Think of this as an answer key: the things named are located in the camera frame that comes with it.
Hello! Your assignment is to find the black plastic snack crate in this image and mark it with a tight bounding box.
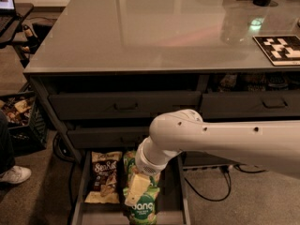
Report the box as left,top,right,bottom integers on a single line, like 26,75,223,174
0,84,48,156

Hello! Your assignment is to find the open bottom left drawer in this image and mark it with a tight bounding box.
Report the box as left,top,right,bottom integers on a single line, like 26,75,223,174
71,151,191,225

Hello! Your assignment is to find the bottom right grey drawer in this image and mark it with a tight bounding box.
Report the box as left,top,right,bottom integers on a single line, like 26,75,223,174
181,152,236,168

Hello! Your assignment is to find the green dang bag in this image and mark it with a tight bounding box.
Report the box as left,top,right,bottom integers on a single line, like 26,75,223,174
123,150,138,173
127,165,160,187
127,187,160,225

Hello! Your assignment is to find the top left grey drawer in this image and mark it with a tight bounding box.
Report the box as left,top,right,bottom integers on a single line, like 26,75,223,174
49,91,201,120

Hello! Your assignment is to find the front green Dang bag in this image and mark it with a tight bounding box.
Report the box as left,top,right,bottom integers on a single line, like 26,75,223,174
127,187,160,225

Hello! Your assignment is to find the dark side desk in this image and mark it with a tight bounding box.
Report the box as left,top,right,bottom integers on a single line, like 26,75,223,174
0,3,34,48

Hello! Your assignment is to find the white sneaker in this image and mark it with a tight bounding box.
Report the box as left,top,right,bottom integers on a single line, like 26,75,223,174
0,165,32,185

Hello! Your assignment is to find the dark trouser leg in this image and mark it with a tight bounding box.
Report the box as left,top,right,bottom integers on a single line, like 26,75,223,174
0,111,15,173

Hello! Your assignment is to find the grey drawer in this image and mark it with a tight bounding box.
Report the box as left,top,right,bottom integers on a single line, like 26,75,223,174
49,91,201,120
181,152,236,168
67,127,148,149
200,90,300,120

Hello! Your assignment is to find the brown SeaSalt chip bag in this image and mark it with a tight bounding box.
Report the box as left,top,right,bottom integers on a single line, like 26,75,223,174
85,151,123,204

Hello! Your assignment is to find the black white marker board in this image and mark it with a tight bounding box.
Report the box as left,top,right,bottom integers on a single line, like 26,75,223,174
253,35,300,67

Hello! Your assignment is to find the middle green Dang bag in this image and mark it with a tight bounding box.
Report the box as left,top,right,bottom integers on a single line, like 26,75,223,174
127,165,160,187

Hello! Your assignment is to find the middle left grey drawer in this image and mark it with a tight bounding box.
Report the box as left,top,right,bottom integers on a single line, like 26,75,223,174
67,127,148,149

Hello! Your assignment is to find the black cable at cabinet left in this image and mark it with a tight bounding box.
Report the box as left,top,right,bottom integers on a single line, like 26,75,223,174
52,131,78,225

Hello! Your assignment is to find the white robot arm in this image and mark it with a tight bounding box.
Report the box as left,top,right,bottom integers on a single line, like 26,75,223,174
125,109,300,206

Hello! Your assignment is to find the black floor cable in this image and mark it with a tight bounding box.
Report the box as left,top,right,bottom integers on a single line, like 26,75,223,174
183,163,270,203

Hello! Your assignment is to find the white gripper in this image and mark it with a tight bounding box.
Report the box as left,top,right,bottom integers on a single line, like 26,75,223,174
125,138,169,206

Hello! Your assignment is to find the top right grey drawer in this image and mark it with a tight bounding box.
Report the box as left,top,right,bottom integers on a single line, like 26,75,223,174
200,90,300,120

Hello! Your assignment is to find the grey metal drawer cabinet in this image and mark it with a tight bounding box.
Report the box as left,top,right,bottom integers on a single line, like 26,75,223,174
22,0,300,173

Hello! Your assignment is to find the back green Dang bag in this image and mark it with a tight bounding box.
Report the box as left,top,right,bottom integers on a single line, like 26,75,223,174
123,150,138,173

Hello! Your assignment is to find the open laptop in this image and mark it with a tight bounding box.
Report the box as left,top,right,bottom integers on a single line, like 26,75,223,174
0,0,16,36

